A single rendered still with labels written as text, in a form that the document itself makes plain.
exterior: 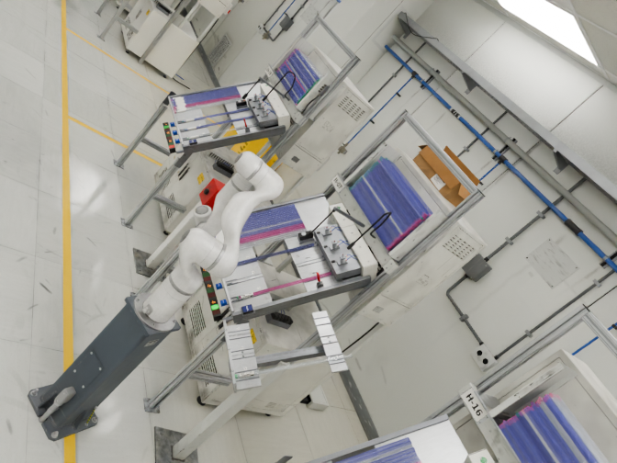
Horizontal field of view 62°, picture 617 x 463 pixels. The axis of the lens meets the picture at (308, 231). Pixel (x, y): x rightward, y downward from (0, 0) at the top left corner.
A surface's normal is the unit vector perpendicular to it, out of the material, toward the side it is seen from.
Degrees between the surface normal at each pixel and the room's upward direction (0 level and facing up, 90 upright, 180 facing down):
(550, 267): 90
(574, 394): 90
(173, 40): 90
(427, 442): 45
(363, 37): 90
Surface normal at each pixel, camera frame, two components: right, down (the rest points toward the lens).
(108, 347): -0.44, -0.03
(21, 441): 0.68, -0.66
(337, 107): 0.32, 0.66
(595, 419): -0.66, -0.36
